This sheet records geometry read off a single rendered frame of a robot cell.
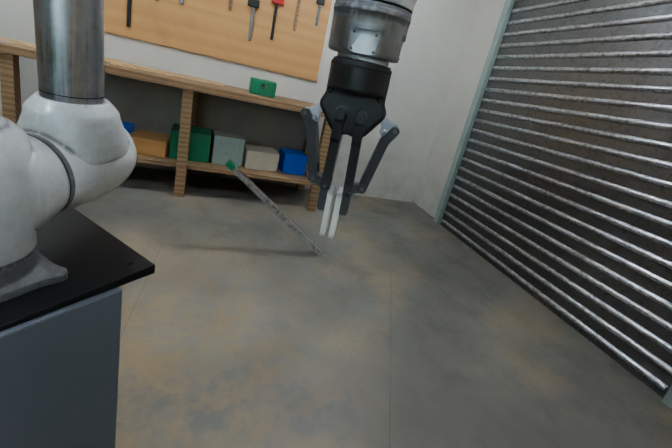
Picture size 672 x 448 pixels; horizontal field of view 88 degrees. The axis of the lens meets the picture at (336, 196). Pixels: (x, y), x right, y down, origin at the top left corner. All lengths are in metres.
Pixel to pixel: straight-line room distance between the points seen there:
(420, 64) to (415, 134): 0.70
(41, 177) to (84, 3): 0.30
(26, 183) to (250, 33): 2.75
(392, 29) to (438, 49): 3.46
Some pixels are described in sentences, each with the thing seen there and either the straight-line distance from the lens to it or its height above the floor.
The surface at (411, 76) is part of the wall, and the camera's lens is 3.75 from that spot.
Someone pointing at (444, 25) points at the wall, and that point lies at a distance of 3.91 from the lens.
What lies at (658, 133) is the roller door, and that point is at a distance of 2.48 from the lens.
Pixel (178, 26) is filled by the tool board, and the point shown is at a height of 1.22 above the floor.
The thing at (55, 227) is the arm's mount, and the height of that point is 0.63.
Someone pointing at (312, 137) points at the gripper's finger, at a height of 0.97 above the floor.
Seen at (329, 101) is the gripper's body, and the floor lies 1.02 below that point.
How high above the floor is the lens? 1.04
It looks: 17 degrees down
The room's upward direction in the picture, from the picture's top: 13 degrees clockwise
